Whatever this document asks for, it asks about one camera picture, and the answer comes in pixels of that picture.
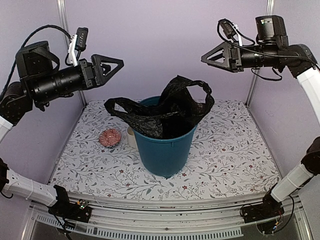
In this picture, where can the cream ceramic mug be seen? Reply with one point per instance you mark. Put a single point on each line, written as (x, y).
(131, 140)

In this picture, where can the front aluminium rail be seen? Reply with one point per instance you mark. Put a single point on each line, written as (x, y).
(203, 219)

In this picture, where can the red patterned small bowl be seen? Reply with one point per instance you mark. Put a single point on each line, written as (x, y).
(110, 137)

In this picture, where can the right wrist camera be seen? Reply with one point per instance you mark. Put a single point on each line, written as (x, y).
(231, 31)

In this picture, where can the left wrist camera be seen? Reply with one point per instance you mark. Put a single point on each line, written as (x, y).
(76, 46)

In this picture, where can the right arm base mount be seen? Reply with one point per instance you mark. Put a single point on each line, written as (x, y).
(269, 208)

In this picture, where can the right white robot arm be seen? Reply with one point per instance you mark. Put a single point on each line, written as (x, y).
(271, 49)

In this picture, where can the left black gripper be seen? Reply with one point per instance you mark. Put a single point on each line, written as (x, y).
(100, 77)

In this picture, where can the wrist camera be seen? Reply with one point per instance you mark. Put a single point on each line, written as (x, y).
(231, 31)
(76, 46)

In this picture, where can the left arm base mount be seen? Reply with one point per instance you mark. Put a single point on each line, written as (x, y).
(79, 211)

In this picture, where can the floral patterned table mat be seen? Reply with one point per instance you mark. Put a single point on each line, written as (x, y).
(227, 158)

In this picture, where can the teal plastic trash bin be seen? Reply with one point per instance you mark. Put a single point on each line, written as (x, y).
(165, 146)

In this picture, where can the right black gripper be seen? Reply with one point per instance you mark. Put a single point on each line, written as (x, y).
(234, 63)

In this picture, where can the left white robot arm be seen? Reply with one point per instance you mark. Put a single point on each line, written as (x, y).
(41, 81)

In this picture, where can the black plastic trash bag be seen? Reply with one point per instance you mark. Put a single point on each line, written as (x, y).
(175, 114)

